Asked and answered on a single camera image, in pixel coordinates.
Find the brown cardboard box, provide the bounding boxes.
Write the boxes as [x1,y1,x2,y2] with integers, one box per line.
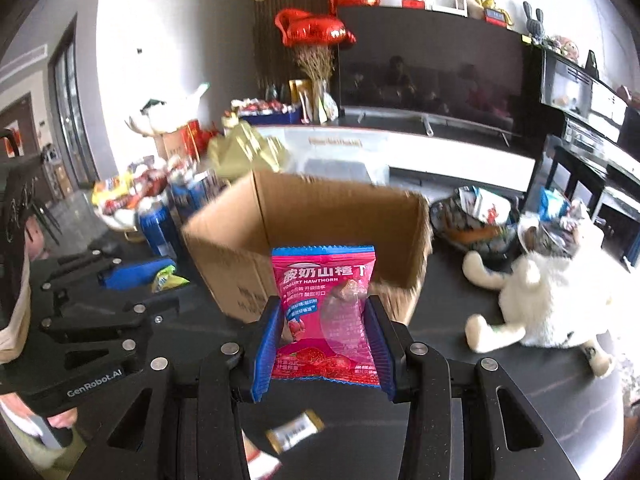
[181,169,434,327]

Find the person's left hand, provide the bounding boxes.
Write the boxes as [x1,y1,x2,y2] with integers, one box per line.
[47,405,82,432]

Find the open brown carton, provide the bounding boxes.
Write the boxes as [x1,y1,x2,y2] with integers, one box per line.
[152,120,221,164]

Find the white plush sheep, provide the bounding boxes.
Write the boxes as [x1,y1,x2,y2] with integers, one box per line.
[462,215,632,379]

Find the yellow box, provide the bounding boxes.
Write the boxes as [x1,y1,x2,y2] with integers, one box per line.
[289,79,314,124]

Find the beige cloth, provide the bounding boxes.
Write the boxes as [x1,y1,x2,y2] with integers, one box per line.
[0,240,32,363]

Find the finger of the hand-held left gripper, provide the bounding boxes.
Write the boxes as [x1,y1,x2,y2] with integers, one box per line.
[39,297,182,345]
[42,247,178,292]

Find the yellow green snack packet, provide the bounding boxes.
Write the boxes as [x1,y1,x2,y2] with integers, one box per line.
[150,262,191,294]

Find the grey bunny doll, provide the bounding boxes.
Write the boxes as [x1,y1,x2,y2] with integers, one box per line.
[522,1,547,45]

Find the white television cabinet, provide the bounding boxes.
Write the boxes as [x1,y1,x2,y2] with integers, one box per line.
[255,124,539,194]

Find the black metal chair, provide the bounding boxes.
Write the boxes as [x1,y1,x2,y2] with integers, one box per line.
[0,127,64,247]

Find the pink snack packet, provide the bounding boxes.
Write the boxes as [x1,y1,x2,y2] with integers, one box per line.
[270,245,384,387]

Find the red white candy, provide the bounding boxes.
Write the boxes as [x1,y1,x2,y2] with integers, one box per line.
[242,435,282,480]

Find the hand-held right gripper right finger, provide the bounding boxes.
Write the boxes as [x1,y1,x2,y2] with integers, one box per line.
[362,294,555,480]

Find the dried flower bouquet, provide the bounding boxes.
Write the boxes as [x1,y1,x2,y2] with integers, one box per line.
[295,45,337,124]

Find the gold mountain ornament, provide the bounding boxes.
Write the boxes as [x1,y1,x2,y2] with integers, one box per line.
[207,122,292,182]

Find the pile of assorted snacks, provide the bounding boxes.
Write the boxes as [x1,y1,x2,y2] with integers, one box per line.
[92,157,196,216]

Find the black flat television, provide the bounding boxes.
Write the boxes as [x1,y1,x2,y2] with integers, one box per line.
[339,6,547,147]

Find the black piano bench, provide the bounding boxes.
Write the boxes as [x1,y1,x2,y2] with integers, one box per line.
[595,185,640,261]

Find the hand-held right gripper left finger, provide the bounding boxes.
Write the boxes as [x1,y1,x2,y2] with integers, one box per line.
[80,294,284,480]

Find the black upright piano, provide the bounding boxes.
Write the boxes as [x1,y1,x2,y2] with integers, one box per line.
[525,45,640,201]

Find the blue white packet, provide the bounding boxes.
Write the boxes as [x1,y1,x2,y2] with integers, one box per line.
[537,187,572,222]

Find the blue drink can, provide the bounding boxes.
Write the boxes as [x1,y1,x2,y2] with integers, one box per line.
[137,200,184,262]

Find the yellow toy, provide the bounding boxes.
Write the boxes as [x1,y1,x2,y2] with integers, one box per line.
[459,0,514,26]

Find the tray of red snacks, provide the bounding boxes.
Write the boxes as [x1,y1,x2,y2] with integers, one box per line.
[232,99,304,126]

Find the white petal tiered stand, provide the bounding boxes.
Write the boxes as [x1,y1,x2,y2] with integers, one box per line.
[92,82,211,232]

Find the small plush dolls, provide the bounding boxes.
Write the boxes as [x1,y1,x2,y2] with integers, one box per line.
[547,35,580,64]

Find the blue snack carton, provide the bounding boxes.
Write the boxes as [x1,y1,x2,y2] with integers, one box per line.
[170,170,231,212]

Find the black framed glass door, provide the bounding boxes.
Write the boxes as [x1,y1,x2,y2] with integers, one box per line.
[52,15,99,186]

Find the tan white snack packet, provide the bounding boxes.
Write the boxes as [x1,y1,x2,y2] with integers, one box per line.
[265,409,326,454]

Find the white router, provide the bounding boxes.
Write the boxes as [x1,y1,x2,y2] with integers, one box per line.
[431,0,471,19]

